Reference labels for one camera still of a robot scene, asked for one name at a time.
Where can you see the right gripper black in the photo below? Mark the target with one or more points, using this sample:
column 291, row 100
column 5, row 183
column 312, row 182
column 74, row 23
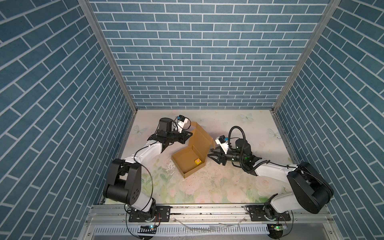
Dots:
column 220, row 159

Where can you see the brown cardboard paper box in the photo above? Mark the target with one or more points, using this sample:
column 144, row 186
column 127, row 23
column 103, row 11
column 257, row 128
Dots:
column 199, row 145

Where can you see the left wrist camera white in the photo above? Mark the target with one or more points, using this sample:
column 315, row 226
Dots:
column 181, row 122

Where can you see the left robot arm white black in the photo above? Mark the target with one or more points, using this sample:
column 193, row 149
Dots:
column 124, row 176

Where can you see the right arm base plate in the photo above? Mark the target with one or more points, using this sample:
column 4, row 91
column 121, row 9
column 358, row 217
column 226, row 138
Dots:
column 260, row 213

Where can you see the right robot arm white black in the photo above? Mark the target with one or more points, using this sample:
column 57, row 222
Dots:
column 310, row 191

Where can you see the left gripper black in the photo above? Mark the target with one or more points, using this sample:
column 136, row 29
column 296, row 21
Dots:
column 183, row 137

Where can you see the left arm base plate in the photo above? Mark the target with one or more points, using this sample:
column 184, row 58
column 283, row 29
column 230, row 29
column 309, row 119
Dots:
column 161, row 213

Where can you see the yellow cube red symbol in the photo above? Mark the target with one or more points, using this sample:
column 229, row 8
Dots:
column 198, row 161

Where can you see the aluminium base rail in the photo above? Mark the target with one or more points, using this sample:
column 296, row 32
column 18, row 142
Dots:
column 208, row 222

